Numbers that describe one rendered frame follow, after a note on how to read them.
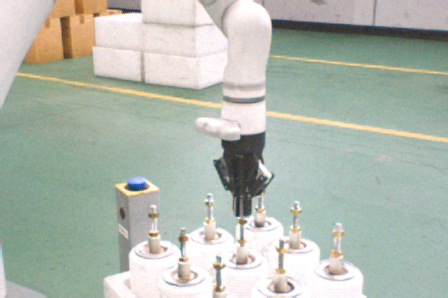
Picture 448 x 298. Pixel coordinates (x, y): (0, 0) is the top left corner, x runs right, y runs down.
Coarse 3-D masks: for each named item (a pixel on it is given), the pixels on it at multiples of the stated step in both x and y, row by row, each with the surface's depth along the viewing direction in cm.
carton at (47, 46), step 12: (48, 24) 458; (36, 36) 452; (48, 36) 460; (60, 36) 469; (36, 48) 454; (48, 48) 462; (60, 48) 471; (24, 60) 464; (36, 60) 457; (48, 60) 464
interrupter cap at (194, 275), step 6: (168, 270) 113; (174, 270) 113; (192, 270) 113; (198, 270) 113; (204, 270) 112; (162, 276) 110; (168, 276) 110; (174, 276) 111; (192, 276) 111; (198, 276) 111; (204, 276) 110; (168, 282) 109; (174, 282) 109; (180, 282) 109; (186, 282) 109; (192, 282) 109; (198, 282) 109
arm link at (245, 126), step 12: (228, 108) 105; (240, 108) 104; (252, 108) 104; (264, 108) 106; (204, 120) 105; (216, 120) 105; (228, 120) 105; (240, 120) 104; (252, 120) 104; (264, 120) 106; (204, 132) 104; (216, 132) 102; (228, 132) 101; (240, 132) 105; (252, 132) 105
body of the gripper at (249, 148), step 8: (240, 136) 105; (248, 136) 105; (256, 136) 106; (264, 136) 107; (224, 144) 107; (232, 144) 106; (240, 144) 106; (248, 144) 106; (256, 144) 106; (264, 144) 108; (224, 152) 112; (232, 152) 107; (240, 152) 106; (248, 152) 106; (256, 152) 107; (240, 160) 109; (248, 160) 108; (256, 160) 107; (248, 168) 108; (256, 168) 107; (248, 176) 109
